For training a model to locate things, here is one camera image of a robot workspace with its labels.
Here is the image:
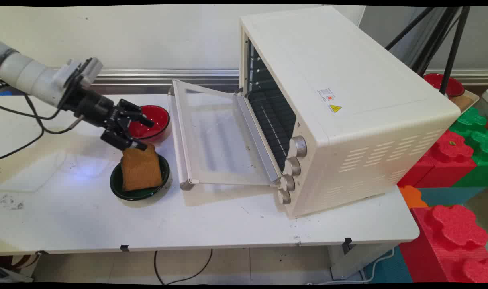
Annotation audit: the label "large red foam block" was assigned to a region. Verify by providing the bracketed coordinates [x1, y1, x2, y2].
[399, 204, 488, 284]

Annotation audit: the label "red bowl with black rim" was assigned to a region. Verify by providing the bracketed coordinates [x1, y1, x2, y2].
[128, 105, 171, 143]

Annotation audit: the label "dark green bowl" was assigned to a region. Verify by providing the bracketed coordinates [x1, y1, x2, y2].
[110, 153, 171, 201]

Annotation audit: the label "brown toast slice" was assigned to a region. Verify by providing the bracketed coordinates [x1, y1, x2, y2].
[120, 143, 163, 192]

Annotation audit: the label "green foam block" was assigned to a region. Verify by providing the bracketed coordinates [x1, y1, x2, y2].
[449, 107, 488, 188]

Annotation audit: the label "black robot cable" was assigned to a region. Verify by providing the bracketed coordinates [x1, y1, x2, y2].
[0, 82, 85, 160]

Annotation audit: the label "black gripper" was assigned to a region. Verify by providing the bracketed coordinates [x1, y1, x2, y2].
[63, 85, 155, 152]

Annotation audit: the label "orange foam piece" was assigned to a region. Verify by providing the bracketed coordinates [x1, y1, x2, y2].
[399, 185, 429, 209]

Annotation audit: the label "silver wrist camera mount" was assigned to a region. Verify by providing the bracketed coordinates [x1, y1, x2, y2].
[56, 57, 104, 108]

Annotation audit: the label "white floor cable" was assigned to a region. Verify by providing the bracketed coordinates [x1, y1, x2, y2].
[308, 246, 395, 285]

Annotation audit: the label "cream toaster oven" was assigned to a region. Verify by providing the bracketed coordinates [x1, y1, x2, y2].
[239, 6, 462, 220]

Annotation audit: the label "black tripod legs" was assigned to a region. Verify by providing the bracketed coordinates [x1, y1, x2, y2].
[385, 6, 471, 96]

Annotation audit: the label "cardboard box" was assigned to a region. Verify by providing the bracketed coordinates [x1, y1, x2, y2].
[449, 89, 480, 114]

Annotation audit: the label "red bowl in box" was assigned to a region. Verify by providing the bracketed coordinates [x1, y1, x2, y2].
[423, 73, 465, 98]

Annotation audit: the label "black floor cable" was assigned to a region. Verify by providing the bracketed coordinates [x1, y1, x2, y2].
[154, 249, 213, 285]

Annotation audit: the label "aluminium wall rail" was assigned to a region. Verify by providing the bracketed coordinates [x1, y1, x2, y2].
[51, 68, 240, 85]

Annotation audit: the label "glass oven door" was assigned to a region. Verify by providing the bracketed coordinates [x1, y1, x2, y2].
[167, 80, 282, 191]

